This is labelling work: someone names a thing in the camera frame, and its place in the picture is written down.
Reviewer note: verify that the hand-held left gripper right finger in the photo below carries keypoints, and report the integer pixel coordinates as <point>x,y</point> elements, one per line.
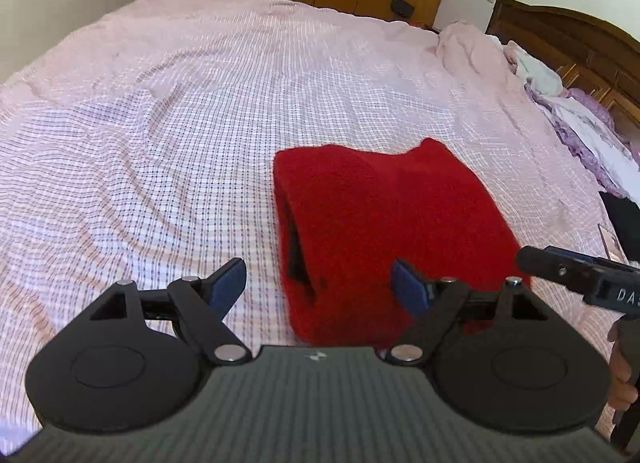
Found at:
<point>409,288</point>

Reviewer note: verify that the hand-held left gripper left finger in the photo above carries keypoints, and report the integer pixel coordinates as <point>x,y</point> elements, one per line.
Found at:
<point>227,288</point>

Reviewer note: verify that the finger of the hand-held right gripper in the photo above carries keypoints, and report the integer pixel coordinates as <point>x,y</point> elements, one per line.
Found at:
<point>555,265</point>

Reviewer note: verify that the red fleece garment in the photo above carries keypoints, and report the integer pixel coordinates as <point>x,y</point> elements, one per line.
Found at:
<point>390,223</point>

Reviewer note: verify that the person's right hand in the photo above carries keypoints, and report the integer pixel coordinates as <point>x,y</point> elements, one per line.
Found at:
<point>622,383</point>

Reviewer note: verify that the black cloth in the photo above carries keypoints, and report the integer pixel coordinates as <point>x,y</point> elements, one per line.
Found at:
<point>622,220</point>

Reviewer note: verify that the purple floral cloth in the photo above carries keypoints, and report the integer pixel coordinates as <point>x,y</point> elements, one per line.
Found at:
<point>585,128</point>

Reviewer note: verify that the pink checked bedsheet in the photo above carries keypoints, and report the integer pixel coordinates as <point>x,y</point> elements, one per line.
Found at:
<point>175,143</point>

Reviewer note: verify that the white cloth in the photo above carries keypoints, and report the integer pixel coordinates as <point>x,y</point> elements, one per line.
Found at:
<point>537,70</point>

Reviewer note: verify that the wooden headboard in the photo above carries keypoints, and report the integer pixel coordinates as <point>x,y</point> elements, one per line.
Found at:
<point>570,38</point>

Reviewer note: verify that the pink blanket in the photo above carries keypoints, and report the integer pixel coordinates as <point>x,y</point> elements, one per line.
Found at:
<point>462,45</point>

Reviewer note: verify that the black bag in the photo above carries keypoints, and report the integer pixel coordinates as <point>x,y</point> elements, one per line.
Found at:
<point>402,6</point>

